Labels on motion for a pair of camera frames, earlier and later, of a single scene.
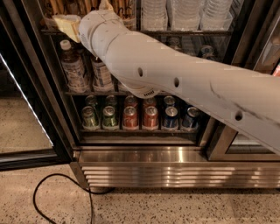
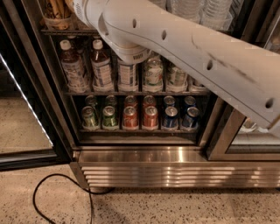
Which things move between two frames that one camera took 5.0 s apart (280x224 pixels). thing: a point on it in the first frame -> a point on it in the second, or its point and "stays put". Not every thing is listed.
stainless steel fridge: (116, 139) stays put
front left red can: (130, 118) stays put
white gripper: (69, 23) -> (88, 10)
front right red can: (150, 118) stays put
